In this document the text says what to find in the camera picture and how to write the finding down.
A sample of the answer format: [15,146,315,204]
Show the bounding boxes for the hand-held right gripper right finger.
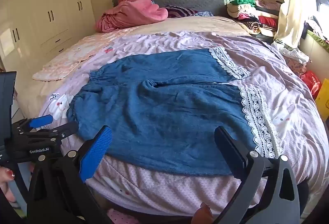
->
[214,126,301,224]

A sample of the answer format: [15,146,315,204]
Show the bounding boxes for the person's right hand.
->
[193,202,215,224]

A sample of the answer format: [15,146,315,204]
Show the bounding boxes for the pink polka dot pajama pants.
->
[107,209,140,224]

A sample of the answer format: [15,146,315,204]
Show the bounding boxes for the heap of mixed clothes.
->
[303,16,329,42]

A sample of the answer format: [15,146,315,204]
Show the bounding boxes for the pink pillow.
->
[96,0,169,33]

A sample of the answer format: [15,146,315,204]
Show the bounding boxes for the pile of folded clothes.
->
[226,0,283,34]

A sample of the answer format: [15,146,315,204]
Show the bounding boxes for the person's left hand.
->
[0,166,16,202]

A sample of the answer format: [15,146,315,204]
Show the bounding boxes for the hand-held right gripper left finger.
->
[27,125,113,224]

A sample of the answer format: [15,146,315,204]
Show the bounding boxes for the red plastic bag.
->
[301,71,322,99]

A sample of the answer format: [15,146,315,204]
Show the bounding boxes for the blue denim shorts with lace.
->
[66,46,283,176]

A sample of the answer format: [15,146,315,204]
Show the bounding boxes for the yellow box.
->
[315,78,329,121]

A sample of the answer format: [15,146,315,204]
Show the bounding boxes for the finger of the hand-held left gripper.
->
[10,115,53,138]
[33,123,78,143]

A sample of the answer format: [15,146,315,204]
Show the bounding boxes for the pink bedsheet with strawberry print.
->
[38,30,329,217]

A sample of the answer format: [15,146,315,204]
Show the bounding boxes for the white crumpled garment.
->
[272,41,310,65]

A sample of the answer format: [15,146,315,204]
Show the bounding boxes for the pink patterned quilt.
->
[32,28,139,82]

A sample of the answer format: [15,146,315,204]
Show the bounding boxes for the dark striped cloth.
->
[164,5,198,18]

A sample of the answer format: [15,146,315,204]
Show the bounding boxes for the green trimmed cushion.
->
[306,30,329,51]

